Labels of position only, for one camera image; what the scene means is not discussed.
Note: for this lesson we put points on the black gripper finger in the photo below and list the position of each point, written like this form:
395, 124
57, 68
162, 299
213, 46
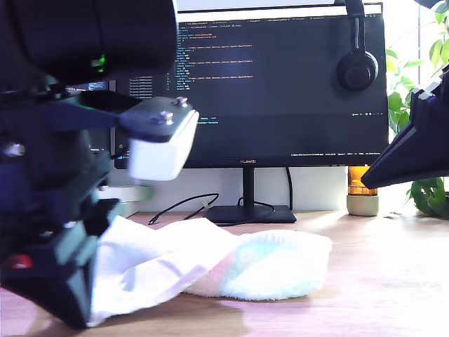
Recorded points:
52, 281
101, 217
414, 154

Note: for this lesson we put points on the pastel striped tea towel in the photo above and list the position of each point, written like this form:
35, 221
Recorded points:
273, 267

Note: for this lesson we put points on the green and white box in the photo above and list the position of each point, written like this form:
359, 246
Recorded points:
129, 208

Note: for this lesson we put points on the long white cardboard box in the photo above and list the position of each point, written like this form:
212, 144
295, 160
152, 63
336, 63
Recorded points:
137, 193

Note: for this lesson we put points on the green leafy houseplant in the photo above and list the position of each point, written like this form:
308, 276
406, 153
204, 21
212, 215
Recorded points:
429, 198

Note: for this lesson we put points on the amber glass lamp grey base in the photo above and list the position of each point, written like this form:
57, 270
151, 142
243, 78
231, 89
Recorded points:
363, 205

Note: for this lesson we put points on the black over-ear headphones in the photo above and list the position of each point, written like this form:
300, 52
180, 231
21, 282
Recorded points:
358, 70

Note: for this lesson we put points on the black Huawei monitor on stand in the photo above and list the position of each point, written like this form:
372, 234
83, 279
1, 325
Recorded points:
280, 105

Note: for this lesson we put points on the arm white camera box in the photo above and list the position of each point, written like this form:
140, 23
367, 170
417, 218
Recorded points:
158, 158

